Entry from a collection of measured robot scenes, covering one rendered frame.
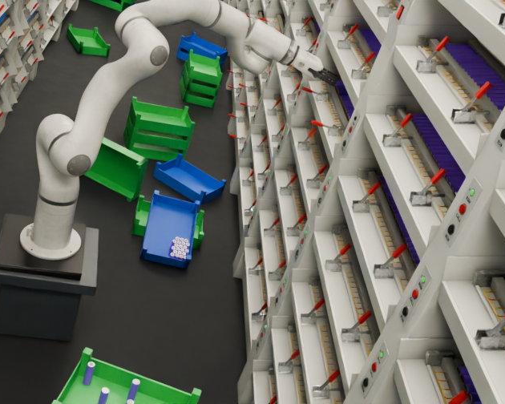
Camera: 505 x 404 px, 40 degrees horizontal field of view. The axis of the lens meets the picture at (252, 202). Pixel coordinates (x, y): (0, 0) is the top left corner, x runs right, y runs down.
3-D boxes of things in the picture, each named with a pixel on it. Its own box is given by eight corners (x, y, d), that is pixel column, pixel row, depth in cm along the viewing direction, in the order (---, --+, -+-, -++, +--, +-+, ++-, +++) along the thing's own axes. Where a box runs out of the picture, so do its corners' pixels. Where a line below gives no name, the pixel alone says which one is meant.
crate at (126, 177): (85, 168, 327) (75, 174, 320) (94, 131, 317) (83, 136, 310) (139, 195, 321) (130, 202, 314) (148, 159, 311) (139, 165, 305)
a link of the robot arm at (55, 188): (46, 208, 205) (56, 140, 193) (26, 173, 217) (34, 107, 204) (83, 204, 213) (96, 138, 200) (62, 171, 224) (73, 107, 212)
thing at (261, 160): (257, 207, 284) (258, 178, 277) (250, 142, 336) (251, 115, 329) (305, 207, 285) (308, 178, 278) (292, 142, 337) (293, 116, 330)
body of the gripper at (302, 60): (297, 49, 218) (326, 66, 221) (294, 38, 227) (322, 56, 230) (284, 68, 221) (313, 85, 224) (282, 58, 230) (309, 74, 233)
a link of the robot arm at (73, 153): (65, 159, 212) (84, 188, 202) (32, 146, 203) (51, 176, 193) (159, 26, 202) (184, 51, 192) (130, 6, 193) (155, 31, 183)
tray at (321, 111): (331, 172, 197) (334, 143, 192) (307, 92, 249) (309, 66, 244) (400, 172, 198) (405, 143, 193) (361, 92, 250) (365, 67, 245)
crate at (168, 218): (187, 268, 285) (191, 260, 279) (139, 258, 281) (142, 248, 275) (195, 211, 303) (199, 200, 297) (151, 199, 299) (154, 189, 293)
